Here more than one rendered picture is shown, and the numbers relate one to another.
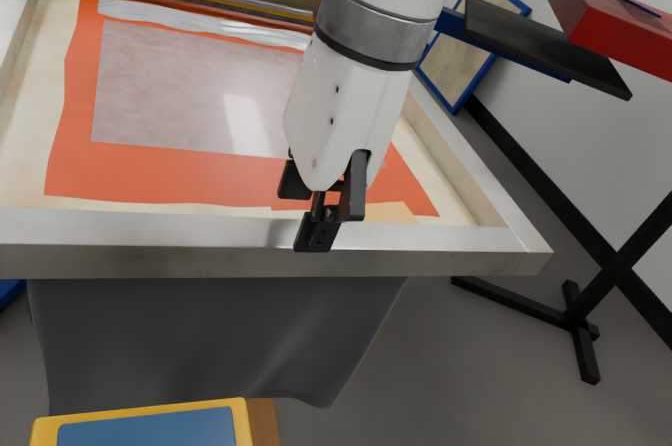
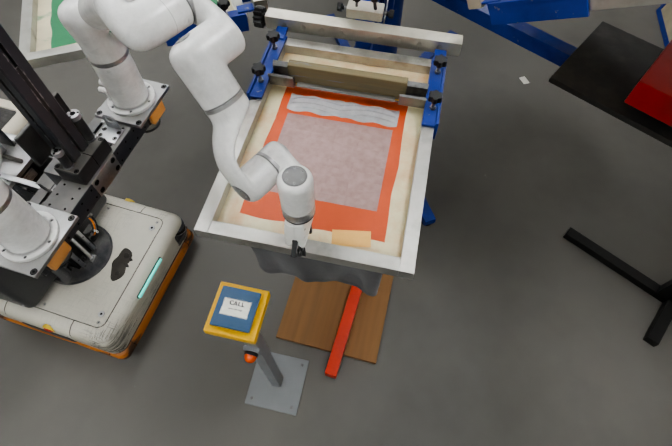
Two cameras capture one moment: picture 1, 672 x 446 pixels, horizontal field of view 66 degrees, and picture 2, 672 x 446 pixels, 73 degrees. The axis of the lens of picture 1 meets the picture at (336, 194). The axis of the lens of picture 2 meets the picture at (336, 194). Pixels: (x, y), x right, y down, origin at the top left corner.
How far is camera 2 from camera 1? 0.87 m
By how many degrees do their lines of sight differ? 36
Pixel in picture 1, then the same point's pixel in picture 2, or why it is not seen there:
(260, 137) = (324, 189)
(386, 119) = (298, 235)
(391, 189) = (369, 224)
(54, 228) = (233, 232)
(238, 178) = not seen: hidden behind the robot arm
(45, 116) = not seen: hidden behind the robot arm
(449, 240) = (363, 258)
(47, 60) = (257, 144)
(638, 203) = not seen: outside the picture
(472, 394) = (532, 317)
